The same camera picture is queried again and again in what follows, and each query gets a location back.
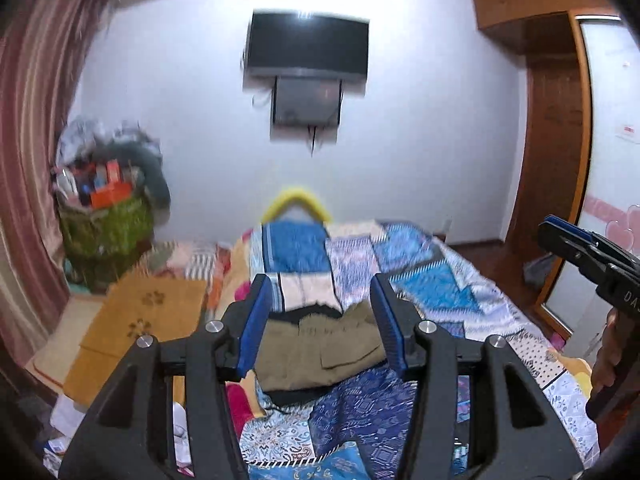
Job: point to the wooden wardrobe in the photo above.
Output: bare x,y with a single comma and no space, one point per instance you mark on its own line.
551,177

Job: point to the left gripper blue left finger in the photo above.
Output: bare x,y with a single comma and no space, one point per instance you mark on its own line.
245,322

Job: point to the small black monitor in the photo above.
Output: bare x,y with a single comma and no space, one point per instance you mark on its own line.
306,102

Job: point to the white crumpled cloth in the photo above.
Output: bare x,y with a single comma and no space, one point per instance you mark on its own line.
65,419

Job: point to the blue patchwork quilt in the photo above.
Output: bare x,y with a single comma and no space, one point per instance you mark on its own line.
494,400

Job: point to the khaki olive pants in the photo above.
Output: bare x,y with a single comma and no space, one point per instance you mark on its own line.
318,351

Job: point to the orange floral blanket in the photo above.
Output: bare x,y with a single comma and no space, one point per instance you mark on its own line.
225,270

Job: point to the orange box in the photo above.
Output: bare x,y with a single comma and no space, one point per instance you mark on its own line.
111,194

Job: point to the striped red curtain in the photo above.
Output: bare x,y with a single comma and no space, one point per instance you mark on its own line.
44,45

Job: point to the green fabric storage bin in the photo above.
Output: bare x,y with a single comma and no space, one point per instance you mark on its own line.
101,245

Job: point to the black wall television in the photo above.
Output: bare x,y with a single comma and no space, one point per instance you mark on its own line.
292,44

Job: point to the person's right hand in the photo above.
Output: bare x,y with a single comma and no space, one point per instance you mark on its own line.
610,354

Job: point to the black folded garment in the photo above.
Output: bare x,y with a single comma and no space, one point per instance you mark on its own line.
295,316

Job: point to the yellow curved footboard rail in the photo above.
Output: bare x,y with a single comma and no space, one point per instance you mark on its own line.
296,197

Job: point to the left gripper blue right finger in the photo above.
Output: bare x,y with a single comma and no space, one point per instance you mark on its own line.
396,319

